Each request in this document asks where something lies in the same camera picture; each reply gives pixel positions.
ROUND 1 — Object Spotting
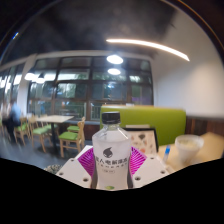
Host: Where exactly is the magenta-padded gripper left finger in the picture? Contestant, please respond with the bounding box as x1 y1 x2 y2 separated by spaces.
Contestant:
55 146 96 189

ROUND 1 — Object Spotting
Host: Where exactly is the green upholstered bench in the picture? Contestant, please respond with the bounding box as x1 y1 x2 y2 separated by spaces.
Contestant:
99 105 187 147

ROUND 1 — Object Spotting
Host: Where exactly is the clear white-labelled drink bottle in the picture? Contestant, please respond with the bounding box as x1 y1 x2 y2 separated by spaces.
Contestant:
91 111 132 191

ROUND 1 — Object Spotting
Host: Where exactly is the white bowl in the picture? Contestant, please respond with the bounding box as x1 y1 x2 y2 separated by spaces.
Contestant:
174 133 205 166

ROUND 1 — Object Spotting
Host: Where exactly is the sticker-covered laptop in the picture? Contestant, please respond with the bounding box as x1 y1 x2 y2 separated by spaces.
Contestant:
124 127 160 155

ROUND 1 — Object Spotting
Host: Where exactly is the person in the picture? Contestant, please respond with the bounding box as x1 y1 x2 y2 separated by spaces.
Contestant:
2 99 23 143

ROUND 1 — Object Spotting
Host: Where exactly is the light wooden dining table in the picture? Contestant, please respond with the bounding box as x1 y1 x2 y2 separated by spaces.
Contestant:
34 114 75 155

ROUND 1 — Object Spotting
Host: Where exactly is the group of round pendant lamps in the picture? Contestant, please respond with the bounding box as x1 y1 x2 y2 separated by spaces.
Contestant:
23 53 125 85

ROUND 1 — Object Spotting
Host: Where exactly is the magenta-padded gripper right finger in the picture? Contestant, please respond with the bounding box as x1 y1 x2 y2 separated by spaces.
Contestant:
129 145 171 189

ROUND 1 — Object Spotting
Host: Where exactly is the small blue-capped bottle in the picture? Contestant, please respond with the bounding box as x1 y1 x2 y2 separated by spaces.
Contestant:
162 144 172 165

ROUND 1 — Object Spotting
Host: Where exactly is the long curved ceiling light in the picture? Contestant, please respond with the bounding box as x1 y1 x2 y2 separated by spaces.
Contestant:
105 37 191 63

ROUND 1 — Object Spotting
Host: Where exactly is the group of green-seated wooden chairs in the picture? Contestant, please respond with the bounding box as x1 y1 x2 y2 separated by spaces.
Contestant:
0 114 87 159

